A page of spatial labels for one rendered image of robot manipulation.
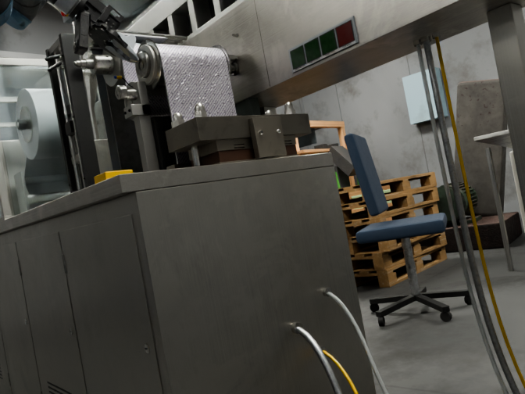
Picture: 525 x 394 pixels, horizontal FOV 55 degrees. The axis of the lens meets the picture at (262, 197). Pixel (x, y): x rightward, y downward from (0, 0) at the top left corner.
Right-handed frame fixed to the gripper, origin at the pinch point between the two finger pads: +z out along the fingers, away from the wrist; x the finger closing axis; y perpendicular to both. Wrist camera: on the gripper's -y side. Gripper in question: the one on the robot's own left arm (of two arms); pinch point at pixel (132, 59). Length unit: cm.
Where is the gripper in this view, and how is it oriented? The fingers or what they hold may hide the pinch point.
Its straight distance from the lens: 157.3
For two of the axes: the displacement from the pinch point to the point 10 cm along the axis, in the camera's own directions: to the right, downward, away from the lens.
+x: -6.3, 1.3, 7.7
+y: 3.5, -8.3, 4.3
